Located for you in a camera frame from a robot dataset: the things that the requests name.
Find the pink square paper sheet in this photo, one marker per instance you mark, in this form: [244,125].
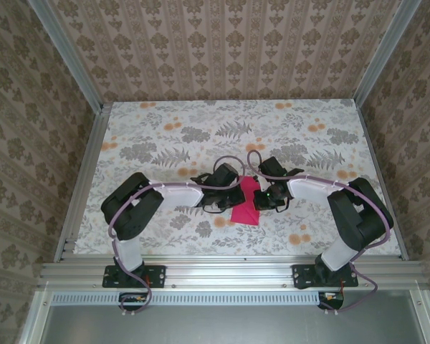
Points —
[247,215]

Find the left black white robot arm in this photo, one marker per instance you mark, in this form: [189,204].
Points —
[129,222]

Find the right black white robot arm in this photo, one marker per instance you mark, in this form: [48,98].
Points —
[365,222]

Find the grey metal sheet panel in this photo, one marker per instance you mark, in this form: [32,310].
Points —
[236,326]

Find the floral table cover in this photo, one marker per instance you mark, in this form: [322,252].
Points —
[236,118]

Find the black connector board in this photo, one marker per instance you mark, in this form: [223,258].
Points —
[129,305]
[331,304]

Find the aluminium frame cross rail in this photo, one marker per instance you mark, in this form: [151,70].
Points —
[229,274]

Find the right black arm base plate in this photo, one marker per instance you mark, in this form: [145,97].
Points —
[301,276]

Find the right aluminium side rail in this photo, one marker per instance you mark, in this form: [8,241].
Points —
[381,175]

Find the aluminium side rail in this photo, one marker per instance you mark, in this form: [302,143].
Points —
[381,175]
[86,172]

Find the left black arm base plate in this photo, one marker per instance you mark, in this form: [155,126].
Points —
[157,276]

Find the left aluminium side rail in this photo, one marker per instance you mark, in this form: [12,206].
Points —
[86,172]

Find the right aluminium frame post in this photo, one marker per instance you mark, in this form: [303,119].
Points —
[383,53]

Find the aluminium frame post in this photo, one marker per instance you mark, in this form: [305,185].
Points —
[68,57]
[383,53]

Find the left aluminium frame post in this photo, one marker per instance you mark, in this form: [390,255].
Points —
[68,57]

